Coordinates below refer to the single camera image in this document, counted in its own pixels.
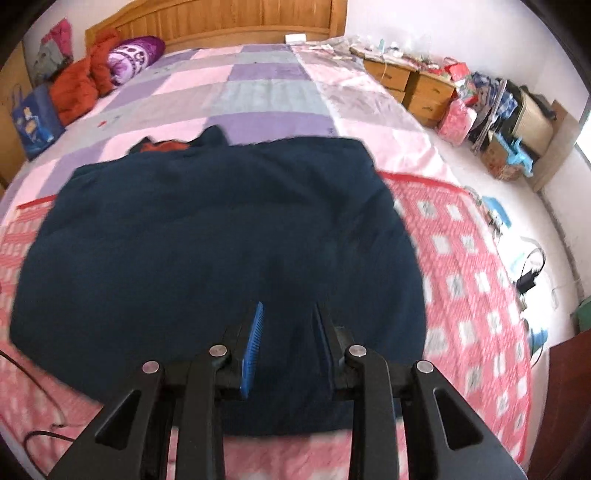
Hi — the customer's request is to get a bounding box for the light blue packet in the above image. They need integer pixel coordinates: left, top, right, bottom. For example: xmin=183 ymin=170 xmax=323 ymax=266
xmin=480 ymin=196 xmax=513 ymax=227

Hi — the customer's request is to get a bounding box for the pink floral bag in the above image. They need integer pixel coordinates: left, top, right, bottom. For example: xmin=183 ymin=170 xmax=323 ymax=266
xmin=436 ymin=99 xmax=477 ymax=147

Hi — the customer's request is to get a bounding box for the dark brown wooden cabinet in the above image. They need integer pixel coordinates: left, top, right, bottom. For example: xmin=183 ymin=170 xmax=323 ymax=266
xmin=526 ymin=330 xmax=591 ymax=480

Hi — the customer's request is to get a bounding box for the wooden headboard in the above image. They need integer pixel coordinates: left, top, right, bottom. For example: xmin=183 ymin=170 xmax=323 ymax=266
xmin=85 ymin=0 xmax=347 ymax=54

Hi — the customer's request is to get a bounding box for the light blue plastic bag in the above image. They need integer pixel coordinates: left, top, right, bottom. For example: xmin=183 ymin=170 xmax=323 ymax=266
xmin=501 ymin=137 xmax=535 ymax=178

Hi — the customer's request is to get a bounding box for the cardboard box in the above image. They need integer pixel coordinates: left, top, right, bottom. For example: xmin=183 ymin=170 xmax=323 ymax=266
xmin=480 ymin=131 xmax=532 ymax=182

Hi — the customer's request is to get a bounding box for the purple floral blanket roll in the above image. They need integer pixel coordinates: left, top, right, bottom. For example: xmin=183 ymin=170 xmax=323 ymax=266
xmin=107 ymin=36 xmax=166 ymax=88

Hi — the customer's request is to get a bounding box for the wooden wardrobe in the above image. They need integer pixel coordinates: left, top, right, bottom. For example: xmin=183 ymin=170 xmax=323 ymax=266
xmin=0 ymin=41 xmax=35 ymax=190

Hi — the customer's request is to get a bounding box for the red checkered mat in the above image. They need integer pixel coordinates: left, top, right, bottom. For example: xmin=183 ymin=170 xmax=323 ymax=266
xmin=0 ymin=171 xmax=532 ymax=480

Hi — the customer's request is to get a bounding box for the orange padded jacket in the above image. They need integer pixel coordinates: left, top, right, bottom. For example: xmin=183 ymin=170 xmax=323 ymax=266
xmin=48 ymin=28 xmax=122 ymax=126

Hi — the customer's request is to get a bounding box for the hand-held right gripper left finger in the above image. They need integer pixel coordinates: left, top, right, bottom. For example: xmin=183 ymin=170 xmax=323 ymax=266
xmin=48 ymin=301 xmax=265 ymax=480

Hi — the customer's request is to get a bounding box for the navy padded jacket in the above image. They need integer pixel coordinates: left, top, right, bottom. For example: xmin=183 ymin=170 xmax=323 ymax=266
xmin=9 ymin=124 xmax=428 ymax=437

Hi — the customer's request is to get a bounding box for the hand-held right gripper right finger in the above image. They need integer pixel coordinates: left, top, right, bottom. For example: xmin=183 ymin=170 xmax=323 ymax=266
xmin=314 ymin=302 xmax=529 ymax=480

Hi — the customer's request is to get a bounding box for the grey hanging bag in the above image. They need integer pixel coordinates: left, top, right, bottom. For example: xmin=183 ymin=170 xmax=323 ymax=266
xmin=33 ymin=41 xmax=63 ymax=88

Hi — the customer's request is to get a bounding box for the beige suitcase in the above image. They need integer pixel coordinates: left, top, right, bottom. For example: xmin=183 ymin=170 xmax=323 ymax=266
xmin=510 ymin=85 xmax=557 ymax=148

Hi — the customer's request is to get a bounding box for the pink hanging garment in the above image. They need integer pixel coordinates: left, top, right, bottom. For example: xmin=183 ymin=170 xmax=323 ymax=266
xmin=48 ymin=18 xmax=75 ymax=58

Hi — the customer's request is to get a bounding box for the black cable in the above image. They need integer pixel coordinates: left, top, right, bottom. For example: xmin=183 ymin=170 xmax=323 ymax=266
xmin=0 ymin=348 xmax=100 ymax=462

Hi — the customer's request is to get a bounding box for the blue tote bag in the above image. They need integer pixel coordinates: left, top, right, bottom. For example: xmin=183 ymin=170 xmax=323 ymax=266
xmin=10 ymin=83 xmax=65 ymax=161

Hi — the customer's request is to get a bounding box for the wooden nightstand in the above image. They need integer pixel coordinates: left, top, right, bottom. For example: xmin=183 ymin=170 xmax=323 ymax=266
xmin=362 ymin=48 xmax=419 ymax=104
xmin=404 ymin=69 xmax=458 ymax=129

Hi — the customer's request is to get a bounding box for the blue plaid cloth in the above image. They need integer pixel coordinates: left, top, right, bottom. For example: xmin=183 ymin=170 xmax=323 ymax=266
xmin=466 ymin=71 xmax=518 ymax=121

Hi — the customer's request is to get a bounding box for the flat cardboard sheet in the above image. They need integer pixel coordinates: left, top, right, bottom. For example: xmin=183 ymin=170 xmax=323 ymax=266
xmin=531 ymin=99 xmax=583 ymax=193

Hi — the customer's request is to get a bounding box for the black charger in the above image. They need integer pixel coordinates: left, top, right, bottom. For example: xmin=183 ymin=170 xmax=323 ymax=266
xmin=515 ymin=247 xmax=548 ymax=294

